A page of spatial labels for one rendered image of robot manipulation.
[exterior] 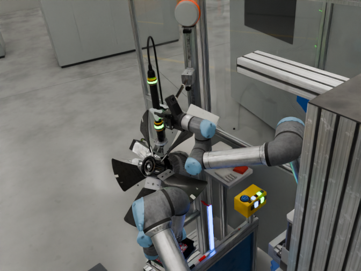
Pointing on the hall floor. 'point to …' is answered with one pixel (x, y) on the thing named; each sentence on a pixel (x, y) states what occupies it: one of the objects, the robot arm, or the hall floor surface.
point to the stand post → (202, 227)
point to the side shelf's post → (223, 211)
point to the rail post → (253, 250)
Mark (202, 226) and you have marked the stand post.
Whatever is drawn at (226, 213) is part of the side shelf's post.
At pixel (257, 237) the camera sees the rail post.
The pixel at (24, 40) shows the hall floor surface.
